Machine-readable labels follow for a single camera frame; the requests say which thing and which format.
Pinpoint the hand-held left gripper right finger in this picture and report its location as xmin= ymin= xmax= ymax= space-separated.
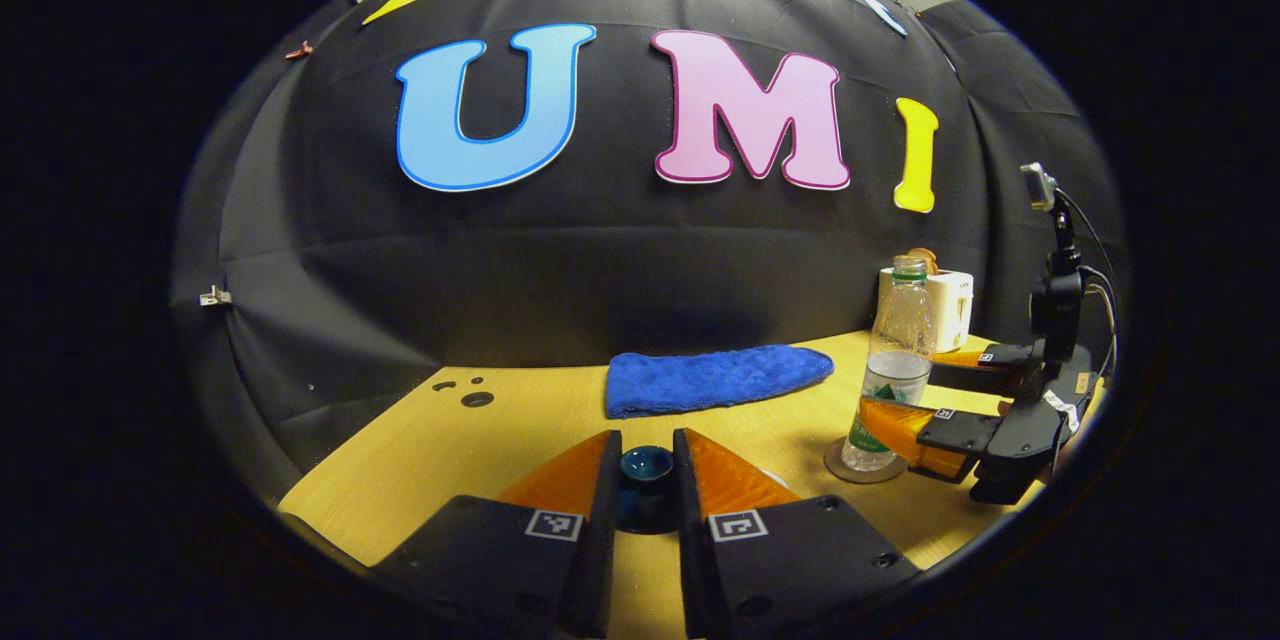
xmin=672 ymin=428 xmax=921 ymax=640

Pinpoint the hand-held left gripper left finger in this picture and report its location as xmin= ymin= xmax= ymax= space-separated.
xmin=370 ymin=430 xmax=623 ymax=640

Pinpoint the round brown coaster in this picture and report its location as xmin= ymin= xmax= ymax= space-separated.
xmin=825 ymin=438 xmax=909 ymax=485

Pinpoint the dark blue teacup lid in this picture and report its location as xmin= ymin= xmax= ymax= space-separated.
xmin=615 ymin=445 xmax=681 ymax=535

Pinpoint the clear plastic water bottle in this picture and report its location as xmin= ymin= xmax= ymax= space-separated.
xmin=842 ymin=255 xmax=939 ymax=473

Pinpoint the white toaster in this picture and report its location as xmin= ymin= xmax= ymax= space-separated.
xmin=878 ymin=265 xmax=976 ymax=354

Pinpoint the blue towel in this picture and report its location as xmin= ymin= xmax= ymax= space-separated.
xmin=605 ymin=345 xmax=836 ymax=419

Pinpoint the black backdrop cloth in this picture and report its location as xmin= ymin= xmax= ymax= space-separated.
xmin=170 ymin=0 xmax=1131 ymax=511

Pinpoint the black cable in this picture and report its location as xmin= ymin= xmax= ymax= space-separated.
xmin=1055 ymin=188 xmax=1121 ymax=376

